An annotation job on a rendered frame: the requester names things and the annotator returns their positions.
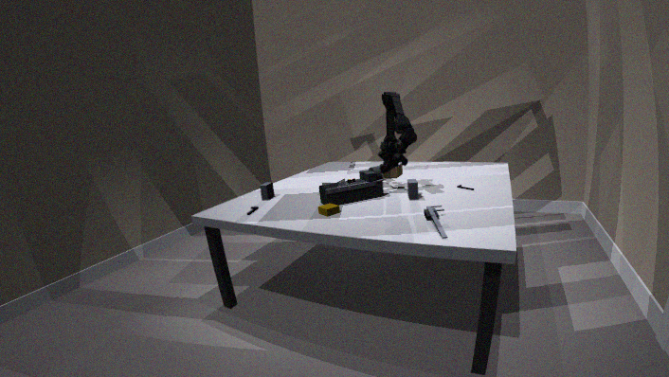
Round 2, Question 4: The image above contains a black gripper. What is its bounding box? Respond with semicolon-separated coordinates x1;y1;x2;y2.
378;142;407;173

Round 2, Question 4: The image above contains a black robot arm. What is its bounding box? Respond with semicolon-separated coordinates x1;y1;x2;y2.
379;92;417;154

